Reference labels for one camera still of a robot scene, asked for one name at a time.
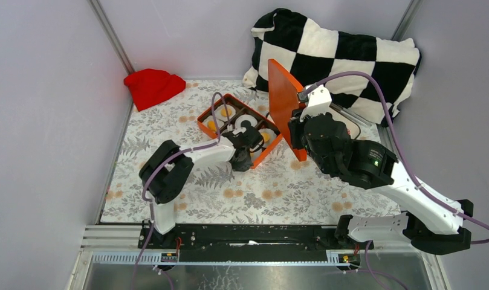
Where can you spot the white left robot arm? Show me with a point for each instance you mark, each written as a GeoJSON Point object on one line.
{"type": "Point", "coordinates": [166, 172]}

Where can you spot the round orange cookie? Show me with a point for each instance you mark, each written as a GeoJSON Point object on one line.
{"type": "Point", "coordinates": [265, 136]}
{"type": "Point", "coordinates": [227, 112]}

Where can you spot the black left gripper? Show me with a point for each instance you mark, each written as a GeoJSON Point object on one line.
{"type": "Point", "coordinates": [243, 167]}

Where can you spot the orange fish cookie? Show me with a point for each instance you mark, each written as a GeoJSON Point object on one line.
{"type": "Point", "coordinates": [212, 125]}

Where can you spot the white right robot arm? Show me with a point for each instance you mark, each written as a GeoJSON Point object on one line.
{"type": "Point", "coordinates": [430, 225]}

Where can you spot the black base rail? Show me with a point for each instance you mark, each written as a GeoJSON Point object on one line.
{"type": "Point", "coordinates": [249, 243]}

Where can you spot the black white checkered pillow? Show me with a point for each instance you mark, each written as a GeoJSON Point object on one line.
{"type": "Point", "coordinates": [311, 53]}

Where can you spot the white strawberry tray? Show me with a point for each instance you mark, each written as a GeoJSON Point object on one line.
{"type": "Point", "coordinates": [354, 130]}

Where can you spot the floral table mat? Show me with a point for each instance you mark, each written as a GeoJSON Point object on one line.
{"type": "Point", "coordinates": [280, 190]}

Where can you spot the orange cookie tin box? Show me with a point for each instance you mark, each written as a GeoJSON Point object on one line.
{"type": "Point", "coordinates": [259, 153]}

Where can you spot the orange tin lid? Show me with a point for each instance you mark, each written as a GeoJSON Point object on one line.
{"type": "Point", "coordinates": [283, 89]}

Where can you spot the metal tongs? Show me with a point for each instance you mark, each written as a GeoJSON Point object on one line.
{"type": "Point", "coordinates": [347, 113]}

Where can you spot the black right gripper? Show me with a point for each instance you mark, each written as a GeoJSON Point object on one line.
{"type": "Point", "coordinates": [296, 125]}

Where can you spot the red knit hat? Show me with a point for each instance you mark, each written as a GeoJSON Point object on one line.
{"type": "Point", "coordinates": [150, 87]}

